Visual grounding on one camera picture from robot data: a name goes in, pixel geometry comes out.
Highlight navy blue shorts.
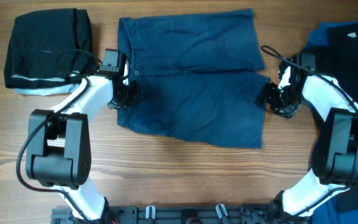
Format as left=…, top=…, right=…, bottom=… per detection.
left=117, top=9, right=269, bottom=149

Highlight black polo shirt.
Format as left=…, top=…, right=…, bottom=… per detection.
left=303, top=21, right=358, bottom=104

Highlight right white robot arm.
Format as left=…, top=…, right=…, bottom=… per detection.
left=260, top=75, right=358, bottom=223

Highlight blue garment under polo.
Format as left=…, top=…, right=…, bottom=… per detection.
left=304, top=21, right=358, bottom=224

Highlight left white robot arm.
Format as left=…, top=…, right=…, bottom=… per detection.
left=16, top=75, right=139, bottom=223

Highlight folded white garment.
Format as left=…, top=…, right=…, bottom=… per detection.
left=12, top=74, right=79, bottom=96

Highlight folded black garment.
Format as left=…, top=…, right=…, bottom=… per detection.
left=4, top=8, right=96, bottom=89

